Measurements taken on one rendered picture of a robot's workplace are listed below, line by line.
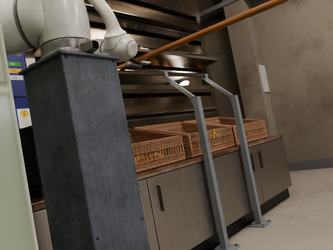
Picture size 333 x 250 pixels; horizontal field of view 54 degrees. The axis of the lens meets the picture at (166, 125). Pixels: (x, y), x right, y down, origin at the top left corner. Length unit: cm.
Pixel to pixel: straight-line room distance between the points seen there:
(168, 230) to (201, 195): 36
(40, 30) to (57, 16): 6
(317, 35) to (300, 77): 55
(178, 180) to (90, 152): 102
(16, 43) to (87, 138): 38
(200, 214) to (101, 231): 115
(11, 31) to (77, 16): 20
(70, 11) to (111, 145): 40
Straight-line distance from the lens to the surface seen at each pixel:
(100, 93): 96
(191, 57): 290
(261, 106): 451
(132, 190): 99
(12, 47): 111
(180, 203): 185
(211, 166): 202
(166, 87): 276
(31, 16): 105
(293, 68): 466
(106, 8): 149
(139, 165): 171
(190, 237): 192
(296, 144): 467
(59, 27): 101
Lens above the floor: 71
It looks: 3 degrees up
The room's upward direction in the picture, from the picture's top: 11 degrees counter-clockwise
